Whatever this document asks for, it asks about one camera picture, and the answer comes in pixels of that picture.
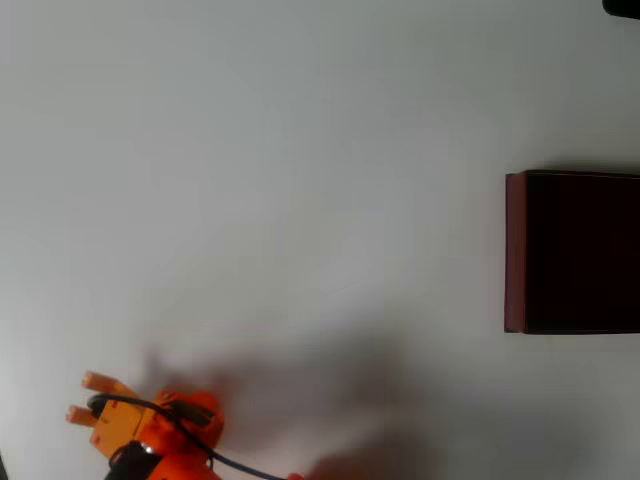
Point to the black object at corner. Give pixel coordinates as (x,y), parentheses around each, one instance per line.
(622,7)

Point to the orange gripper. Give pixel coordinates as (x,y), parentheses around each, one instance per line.
(116,419)

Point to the small black camera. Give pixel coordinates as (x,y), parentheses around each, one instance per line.
(96,405)

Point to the dark red open box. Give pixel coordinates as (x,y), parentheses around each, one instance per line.
(580,252)

